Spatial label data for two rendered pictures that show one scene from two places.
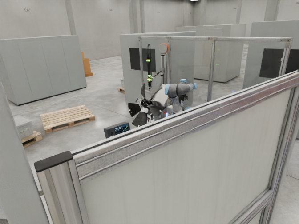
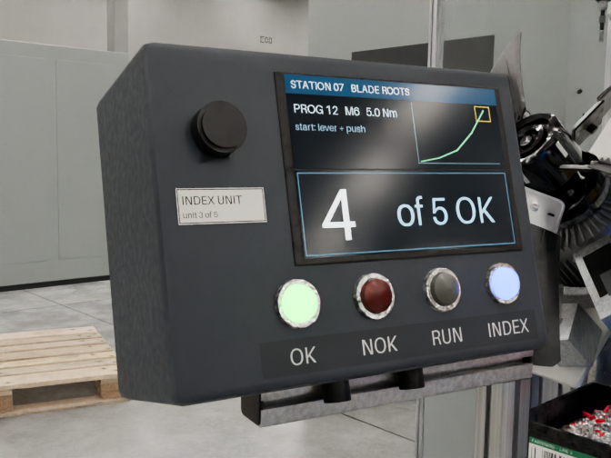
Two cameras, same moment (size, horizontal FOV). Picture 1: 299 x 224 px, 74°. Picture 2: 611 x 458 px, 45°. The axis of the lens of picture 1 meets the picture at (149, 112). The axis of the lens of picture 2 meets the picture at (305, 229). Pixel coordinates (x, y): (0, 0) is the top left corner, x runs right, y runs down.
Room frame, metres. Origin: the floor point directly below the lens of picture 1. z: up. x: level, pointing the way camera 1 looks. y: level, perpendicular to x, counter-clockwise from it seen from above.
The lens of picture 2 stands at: (1.43, 0.32, 1.20)
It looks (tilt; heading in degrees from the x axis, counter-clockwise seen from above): 6 degrees down; 5
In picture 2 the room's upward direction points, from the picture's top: 1 degrees clockwise
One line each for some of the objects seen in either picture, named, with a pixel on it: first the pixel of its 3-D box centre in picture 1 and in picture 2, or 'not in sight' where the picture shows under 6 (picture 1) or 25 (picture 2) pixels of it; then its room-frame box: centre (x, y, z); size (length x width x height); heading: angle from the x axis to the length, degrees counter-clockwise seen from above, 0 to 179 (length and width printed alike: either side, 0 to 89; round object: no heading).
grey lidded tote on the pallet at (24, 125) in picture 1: (18, 127); not in sight; (3.92, 2.88, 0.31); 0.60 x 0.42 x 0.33; 54
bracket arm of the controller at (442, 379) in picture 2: not in sight; (399, 374); (1.95, 0.30, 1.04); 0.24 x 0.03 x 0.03; 125
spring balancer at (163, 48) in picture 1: (163, 48); not in sight; (3.28, -0.27, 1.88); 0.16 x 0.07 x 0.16; 70
